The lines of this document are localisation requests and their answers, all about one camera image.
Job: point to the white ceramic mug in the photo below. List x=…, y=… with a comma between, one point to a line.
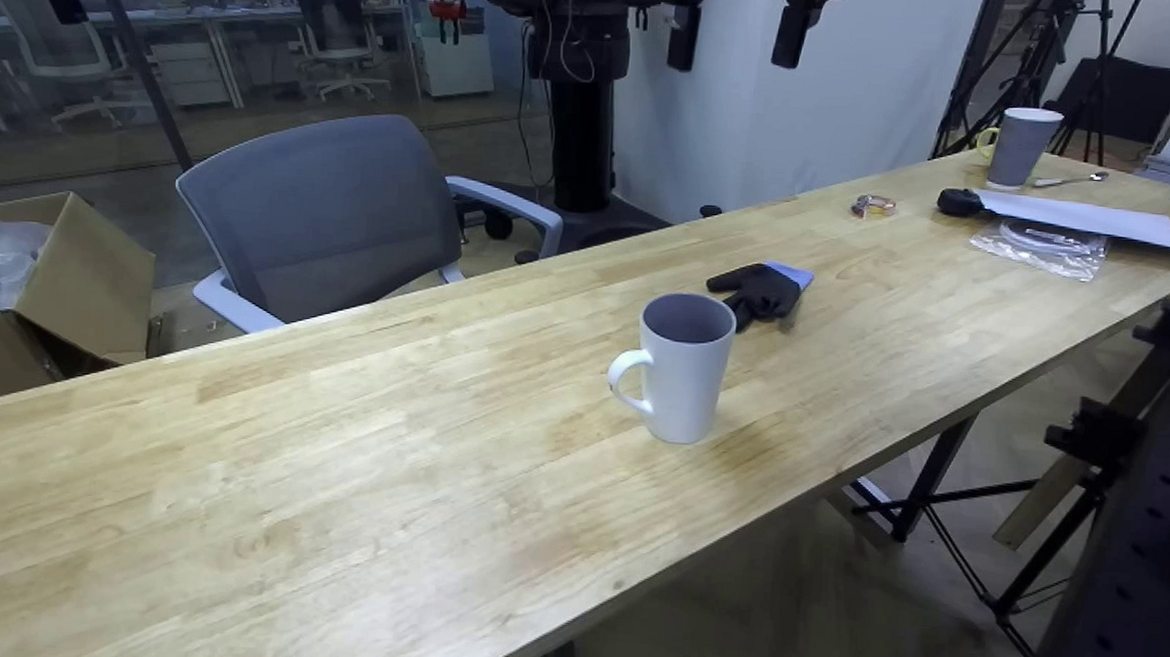
x=684, y=384

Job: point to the black glove with blue cuff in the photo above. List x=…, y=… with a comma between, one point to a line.
x=762, y=293

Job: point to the grey office chair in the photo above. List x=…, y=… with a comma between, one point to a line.
x=321, y=215

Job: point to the small roll of tape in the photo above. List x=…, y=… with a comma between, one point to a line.
x=874, y=206

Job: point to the small black object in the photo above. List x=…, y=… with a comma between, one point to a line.
x=958, y=202

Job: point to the clear plastic bag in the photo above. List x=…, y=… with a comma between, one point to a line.
x=1039, y=254

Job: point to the white drawer cabinet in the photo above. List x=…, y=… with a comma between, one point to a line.
x=190, y=72

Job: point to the wooden plank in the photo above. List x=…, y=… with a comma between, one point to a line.
x=1057, y=493

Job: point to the cardboard box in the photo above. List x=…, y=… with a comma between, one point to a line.
x=87, y=282

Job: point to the metal spoon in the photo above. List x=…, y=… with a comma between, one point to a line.
x=1068, y=180

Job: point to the row of black tripods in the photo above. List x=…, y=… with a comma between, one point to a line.
x=1025, y=61

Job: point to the white sheet of paper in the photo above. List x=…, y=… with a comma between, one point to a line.
x=1091, y=219

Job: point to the row of white desks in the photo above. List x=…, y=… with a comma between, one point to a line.
x=161, y=18

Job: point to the white mesh office chair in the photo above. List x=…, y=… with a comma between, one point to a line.
x=54, y=50

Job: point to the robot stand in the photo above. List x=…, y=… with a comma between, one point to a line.
x=1149, y=558

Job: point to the black machine on pedestal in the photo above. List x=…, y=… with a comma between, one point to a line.
x=583, y=118

